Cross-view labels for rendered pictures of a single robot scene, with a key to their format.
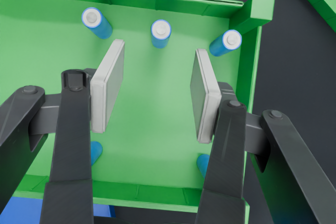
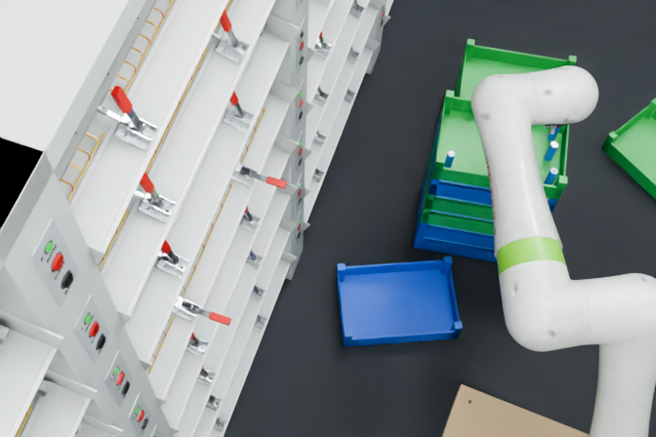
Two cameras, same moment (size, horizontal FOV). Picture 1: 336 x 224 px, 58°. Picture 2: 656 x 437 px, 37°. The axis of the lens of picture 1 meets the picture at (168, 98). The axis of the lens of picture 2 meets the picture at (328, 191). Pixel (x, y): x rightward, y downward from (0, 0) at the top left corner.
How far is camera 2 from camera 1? 210 cm
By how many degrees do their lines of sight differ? 30
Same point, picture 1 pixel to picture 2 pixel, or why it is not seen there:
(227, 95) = not seen: hidden behind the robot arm
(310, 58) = (629, 212)
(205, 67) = not seen: hidden behind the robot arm
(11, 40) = (460, 128)
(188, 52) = (538, 139)
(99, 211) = (442, 324)
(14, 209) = (365, 315)
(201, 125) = not seen: hidden behind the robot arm
